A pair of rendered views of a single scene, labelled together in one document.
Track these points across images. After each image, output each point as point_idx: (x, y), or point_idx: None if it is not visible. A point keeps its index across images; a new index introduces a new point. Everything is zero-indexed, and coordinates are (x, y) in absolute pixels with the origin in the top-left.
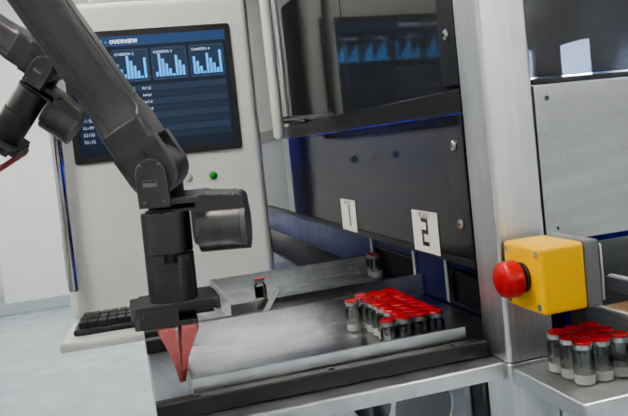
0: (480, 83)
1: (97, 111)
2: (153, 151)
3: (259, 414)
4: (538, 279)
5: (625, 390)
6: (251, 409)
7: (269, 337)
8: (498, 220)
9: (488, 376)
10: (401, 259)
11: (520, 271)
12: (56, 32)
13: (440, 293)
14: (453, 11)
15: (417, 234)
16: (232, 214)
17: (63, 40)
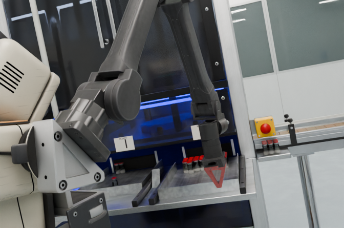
0: (240, 77)
1: (205, 83)
2: (216, 98)
3: (254, 181)
4: (273, 126)
5: (286, 150)
6: (250, 182)
7: (174, 184)
8: (248, 116)
9: (253, 162)
10: (139, 159)
11: (269, 125)
12: (198, 52)
13: (177, 161)
14: (223, 56)
15: (195, 133)
16: (224, 120)
17: (199, 55)
